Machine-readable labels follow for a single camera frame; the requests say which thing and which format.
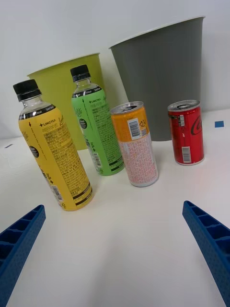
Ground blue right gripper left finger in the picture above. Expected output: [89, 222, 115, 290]
[0, 204, 46, 307]

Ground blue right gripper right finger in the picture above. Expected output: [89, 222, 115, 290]
[182, 201, 230, 307]

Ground orange and white drink can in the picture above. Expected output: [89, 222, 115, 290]
[110, 101, 159, 188]

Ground yellow label plastic bottle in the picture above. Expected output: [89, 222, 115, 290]
[12, 79, 93, 212]

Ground red drink can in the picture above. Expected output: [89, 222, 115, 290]
[167, 99, 205, 166]

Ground green label plastic bottle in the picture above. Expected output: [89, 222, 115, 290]
[70, 64, 126, 177]

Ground yellow-green plastic waste bin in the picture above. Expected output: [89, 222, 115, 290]
[27, 53, 105, 151]

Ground grey plastic waste bin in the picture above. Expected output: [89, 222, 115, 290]
[109, 15, 206, 142]

